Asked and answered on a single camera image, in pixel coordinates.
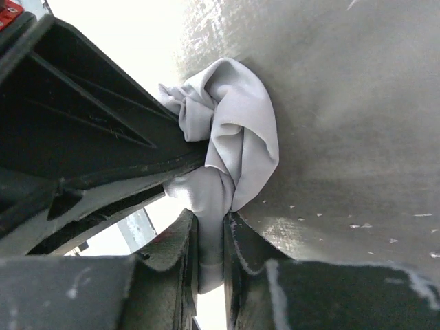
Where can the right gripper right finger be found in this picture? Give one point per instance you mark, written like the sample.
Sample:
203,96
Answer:
267,289

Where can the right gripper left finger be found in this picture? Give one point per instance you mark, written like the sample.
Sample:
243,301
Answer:
154,288

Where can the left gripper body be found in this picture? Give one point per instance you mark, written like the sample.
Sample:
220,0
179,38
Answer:
17,18

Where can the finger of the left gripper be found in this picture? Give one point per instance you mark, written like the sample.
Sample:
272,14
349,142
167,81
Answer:
77,232
77,131

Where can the grey underwear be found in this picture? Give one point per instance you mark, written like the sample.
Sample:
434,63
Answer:
227,106

